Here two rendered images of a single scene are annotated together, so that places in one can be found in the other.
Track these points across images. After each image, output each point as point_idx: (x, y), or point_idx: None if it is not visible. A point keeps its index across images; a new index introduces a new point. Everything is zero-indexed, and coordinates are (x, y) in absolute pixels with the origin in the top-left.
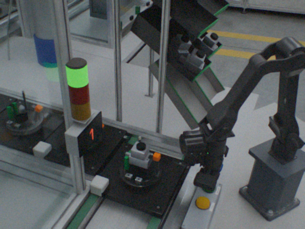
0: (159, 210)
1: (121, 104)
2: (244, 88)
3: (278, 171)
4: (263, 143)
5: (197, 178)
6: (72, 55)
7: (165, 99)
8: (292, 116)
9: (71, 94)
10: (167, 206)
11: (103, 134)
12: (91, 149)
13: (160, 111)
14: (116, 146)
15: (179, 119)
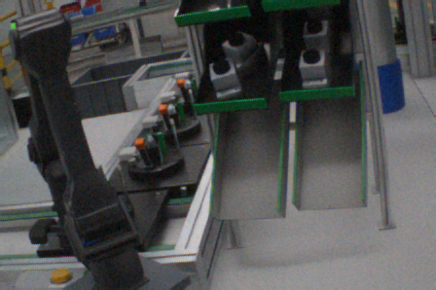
0: (42, 247)
1: None
2: (27, 83)
3: (74, 285)
4: (150, 260)
5: (38, 219)
6: (26, 11)
7: (380, 205)
8: (68, 176)
9: None
10: (56, 255)
11: (178, 172)
12: (135, 174)
13: None
14: (160, 190)
15: (332, 236)
